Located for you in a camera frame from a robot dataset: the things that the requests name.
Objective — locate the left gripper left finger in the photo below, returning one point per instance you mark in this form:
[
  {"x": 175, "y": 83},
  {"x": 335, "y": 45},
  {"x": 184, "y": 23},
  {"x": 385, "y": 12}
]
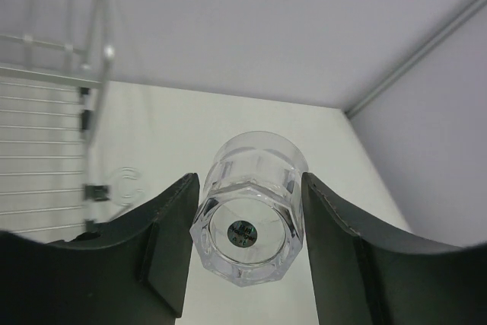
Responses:
[{"x": 132, "y": 270}]

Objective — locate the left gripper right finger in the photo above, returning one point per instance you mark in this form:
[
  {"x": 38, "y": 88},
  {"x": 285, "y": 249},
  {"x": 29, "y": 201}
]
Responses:
[{"x": 367, "y": 271}]

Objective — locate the clear plastic cup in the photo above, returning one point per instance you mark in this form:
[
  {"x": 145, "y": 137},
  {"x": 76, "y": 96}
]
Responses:
[{"x": 249, "y": 227}]

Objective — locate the clear acrylic dish rack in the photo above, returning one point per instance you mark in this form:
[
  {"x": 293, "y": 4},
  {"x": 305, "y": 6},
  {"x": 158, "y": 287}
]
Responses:
[{"x": 56, "y": 62}]

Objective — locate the right aluminium frame post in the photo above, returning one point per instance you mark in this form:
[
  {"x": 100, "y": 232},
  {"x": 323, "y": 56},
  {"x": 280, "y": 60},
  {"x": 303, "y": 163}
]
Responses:
[{"x": 460, "y": 14}]

